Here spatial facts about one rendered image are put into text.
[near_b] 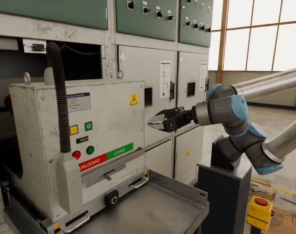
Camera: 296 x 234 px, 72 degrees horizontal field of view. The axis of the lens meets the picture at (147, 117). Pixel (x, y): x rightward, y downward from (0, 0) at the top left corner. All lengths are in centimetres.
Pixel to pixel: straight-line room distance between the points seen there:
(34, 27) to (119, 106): 50
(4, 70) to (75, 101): 113
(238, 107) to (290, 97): 787
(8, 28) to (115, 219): 88
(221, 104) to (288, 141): 67
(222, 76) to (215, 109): 831
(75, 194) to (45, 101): 30
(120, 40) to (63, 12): 38
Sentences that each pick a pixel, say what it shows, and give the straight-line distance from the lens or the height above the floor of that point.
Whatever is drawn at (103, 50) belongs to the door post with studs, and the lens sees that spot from 126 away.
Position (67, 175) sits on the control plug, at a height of 114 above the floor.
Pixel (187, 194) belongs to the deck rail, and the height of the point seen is 87.
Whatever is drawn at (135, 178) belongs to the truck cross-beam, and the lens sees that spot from 105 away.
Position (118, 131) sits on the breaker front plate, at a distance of 89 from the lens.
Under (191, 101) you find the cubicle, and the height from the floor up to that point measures 110.
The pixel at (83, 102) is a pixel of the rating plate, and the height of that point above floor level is 133.
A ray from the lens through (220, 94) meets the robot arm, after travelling 90.
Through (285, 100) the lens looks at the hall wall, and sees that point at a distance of 861.
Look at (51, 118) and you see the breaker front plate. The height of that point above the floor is 129.
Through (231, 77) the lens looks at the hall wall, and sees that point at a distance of 893.
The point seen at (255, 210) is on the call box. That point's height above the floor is 88.
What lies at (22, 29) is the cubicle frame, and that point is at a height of 160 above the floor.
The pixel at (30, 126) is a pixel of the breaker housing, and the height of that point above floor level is 126.
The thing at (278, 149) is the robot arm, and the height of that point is 100.
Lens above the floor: 145
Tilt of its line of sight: 14 degrees down
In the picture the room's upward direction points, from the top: straight up
